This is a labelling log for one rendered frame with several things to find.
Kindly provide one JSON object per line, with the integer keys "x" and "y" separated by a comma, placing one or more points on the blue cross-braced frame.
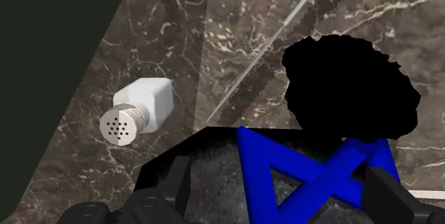
{"x": 255, "y": 167}

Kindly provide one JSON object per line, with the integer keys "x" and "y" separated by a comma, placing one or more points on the white salt shaker silver cap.
{"x": 147, "y": 100}

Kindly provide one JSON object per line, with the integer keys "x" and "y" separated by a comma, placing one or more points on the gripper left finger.
{"x": 153, "y": 206}

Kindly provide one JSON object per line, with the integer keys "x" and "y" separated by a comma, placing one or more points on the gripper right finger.
{"x": 389, "y": 202}

